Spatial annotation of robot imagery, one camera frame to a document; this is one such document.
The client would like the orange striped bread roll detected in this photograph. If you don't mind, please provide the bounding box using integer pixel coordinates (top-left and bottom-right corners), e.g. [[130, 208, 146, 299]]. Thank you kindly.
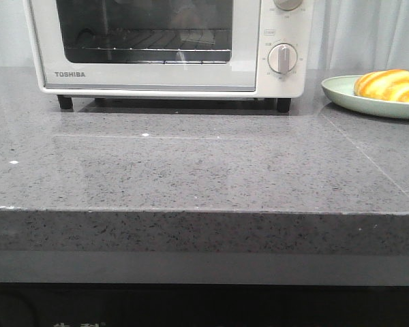
[[353, 69, 409, 103]]

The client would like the white Toshiba toaster oven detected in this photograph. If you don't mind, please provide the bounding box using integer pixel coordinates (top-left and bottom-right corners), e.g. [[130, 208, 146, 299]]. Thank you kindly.
[[24, 1, 314, 112]]

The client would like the upper temperature knob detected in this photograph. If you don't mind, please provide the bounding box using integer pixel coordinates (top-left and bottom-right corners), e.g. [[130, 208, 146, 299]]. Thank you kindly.
[[273, 0, 303, 11]]

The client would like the oven glass door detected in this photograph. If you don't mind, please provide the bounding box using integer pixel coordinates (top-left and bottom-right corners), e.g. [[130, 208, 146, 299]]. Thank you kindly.
[[25, 1, 261, 92]]

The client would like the metal wire oven rack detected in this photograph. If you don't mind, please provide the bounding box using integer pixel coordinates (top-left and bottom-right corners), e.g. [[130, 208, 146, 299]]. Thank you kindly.
[[64, 29, 232, 63]]

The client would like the lower timer knob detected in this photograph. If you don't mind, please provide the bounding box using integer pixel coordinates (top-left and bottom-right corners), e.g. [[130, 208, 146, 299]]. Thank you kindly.
[[268, 44, 298, 74]]

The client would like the light green plate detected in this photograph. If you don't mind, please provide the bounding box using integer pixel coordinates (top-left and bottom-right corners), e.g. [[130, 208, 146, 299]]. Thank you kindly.
[[321, 75, 409, 120]]

